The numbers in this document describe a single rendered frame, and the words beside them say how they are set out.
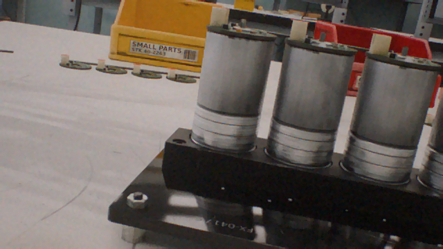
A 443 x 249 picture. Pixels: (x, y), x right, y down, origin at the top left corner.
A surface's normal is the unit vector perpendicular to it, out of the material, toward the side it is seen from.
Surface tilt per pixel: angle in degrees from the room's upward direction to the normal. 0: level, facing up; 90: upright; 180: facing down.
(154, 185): 0
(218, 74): 90
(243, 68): 90
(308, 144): 90
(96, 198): 0
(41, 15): 90
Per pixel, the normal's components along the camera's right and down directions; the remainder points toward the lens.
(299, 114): -0.37, 0.19
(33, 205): 0.15, -0.95
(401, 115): -0.04, 0.26
